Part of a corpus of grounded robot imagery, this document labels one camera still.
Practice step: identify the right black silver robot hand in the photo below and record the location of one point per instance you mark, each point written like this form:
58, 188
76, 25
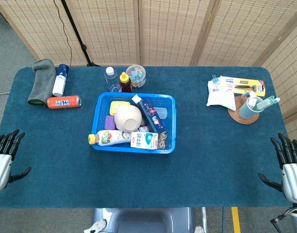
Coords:
294, 182

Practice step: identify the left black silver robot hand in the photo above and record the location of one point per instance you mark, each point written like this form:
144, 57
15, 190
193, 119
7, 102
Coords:
1, 167

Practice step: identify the white green-label bottle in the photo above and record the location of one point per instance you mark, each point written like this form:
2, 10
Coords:
109, 138

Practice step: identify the beige bowl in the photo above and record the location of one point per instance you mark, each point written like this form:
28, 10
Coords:
127, 116

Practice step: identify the white blue milk carton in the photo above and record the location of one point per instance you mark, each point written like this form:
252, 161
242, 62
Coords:
143, 140

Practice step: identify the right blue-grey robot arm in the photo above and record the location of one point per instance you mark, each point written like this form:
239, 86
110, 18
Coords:
296, 221

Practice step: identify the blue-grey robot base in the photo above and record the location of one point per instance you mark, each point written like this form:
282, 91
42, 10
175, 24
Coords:
143, 221

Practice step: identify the grey-blue cup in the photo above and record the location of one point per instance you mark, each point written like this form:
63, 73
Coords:
246, 111

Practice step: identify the translucent plastic cup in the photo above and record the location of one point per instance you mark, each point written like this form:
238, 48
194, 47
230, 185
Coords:
161, 112

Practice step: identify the clear small teal-cap bottle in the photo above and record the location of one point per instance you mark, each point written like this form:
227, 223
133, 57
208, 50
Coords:
267, 102

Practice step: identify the round woven coaster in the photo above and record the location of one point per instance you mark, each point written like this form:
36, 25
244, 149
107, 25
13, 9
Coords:
235, 116

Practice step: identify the orange soda can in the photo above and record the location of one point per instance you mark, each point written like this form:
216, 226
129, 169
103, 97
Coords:
63, 102

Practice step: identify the small white bottle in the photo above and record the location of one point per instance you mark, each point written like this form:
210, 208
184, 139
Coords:
252, 102

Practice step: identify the rolled grey towel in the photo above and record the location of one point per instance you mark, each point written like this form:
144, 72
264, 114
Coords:
43, 80

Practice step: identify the white blue spray bottle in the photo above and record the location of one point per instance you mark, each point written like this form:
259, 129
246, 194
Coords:
60, 82

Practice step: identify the yellow carded razor pack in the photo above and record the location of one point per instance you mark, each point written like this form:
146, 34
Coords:
250, 85

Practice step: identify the white pouch bag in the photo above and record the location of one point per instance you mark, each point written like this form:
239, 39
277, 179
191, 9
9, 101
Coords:
220, 98

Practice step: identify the blue plastic basket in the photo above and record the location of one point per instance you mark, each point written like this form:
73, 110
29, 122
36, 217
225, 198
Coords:
102, 109

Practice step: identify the small purple box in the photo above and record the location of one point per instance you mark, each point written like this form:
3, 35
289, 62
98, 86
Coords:
109, 122

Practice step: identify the white red print packet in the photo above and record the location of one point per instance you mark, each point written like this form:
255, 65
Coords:
227, 83

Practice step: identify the blue binder clip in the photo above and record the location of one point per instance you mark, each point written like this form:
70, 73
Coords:
215, 79

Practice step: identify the yellow lid container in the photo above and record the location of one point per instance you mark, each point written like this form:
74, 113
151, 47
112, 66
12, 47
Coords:
117, 105

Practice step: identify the sunflower seed packet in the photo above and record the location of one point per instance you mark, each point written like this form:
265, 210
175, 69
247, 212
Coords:
162, 140

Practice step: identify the clear bottle white cap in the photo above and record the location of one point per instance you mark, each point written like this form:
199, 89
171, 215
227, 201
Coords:
112, 80

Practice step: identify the dark blue table mat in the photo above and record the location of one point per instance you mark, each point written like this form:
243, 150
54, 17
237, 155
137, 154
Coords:
148, 177

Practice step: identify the purple white snack packet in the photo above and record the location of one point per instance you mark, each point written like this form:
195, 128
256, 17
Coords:
144, 129

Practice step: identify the honey bottle yellow cap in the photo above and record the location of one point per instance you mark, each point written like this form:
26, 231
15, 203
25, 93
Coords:
125, 83

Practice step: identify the purple tube white cap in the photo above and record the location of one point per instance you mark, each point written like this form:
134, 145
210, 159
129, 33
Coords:
136, 98

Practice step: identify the black tripod stand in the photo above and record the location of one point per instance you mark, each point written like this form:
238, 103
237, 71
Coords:
77, 34

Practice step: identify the long dark blue box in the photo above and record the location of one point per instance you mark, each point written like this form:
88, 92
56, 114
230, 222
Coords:
152, 116

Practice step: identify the round clear clip container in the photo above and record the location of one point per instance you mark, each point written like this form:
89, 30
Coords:
137, 74

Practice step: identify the bamboo folding screen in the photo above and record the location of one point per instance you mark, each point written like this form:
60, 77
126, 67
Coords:
170, 31

